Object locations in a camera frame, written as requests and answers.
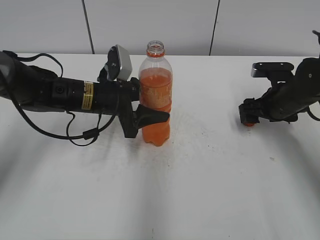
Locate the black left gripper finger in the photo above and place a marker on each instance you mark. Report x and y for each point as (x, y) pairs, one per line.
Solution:
(144, 116)

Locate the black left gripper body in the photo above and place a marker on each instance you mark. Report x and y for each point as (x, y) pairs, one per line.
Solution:
(114, 98)

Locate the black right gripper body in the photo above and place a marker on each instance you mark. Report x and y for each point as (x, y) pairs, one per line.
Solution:
(252, 109)

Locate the orange bottle cap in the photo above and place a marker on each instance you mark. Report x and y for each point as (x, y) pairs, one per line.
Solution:
(249, 124)

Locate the orange drink plastic bottle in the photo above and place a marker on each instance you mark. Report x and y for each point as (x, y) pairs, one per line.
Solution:
(156, 81)

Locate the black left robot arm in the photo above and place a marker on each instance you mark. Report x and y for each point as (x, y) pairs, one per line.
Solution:
(35, 89)

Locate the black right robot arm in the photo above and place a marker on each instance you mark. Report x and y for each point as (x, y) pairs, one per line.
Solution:
(290, 93)

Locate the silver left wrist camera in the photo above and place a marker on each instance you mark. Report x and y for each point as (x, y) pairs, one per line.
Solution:
(119, 65)

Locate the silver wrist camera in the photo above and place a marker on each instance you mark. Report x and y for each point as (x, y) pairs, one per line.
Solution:
(263, 69)
(119, 65)

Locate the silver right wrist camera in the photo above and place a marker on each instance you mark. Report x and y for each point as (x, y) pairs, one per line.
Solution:
(263, 69)

